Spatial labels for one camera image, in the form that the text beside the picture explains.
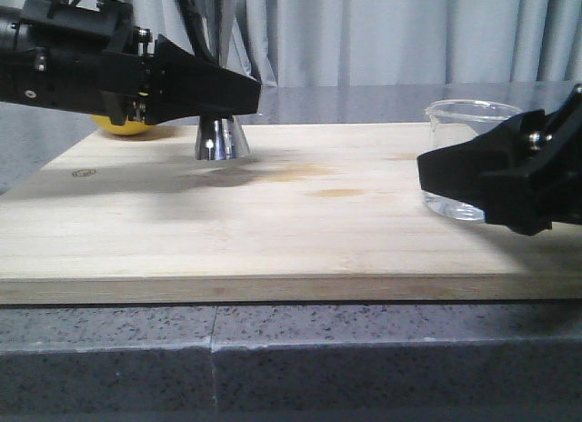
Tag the glass beaker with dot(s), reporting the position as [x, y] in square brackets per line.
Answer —
[455, 121]

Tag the wooden cutting board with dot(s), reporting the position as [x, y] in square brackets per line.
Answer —
[315, 213]

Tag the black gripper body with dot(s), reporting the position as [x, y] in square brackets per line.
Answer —
[69, 58]
[562, 193]

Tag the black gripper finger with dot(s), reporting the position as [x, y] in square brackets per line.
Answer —
[497, 172]
[183, 85]

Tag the yellow lemon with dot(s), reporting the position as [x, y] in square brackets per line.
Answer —
[129, 128]

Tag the grey curtain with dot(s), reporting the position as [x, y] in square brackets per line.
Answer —
[291, 43]

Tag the steel double jigger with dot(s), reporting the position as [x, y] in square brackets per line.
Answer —
[219, 138]

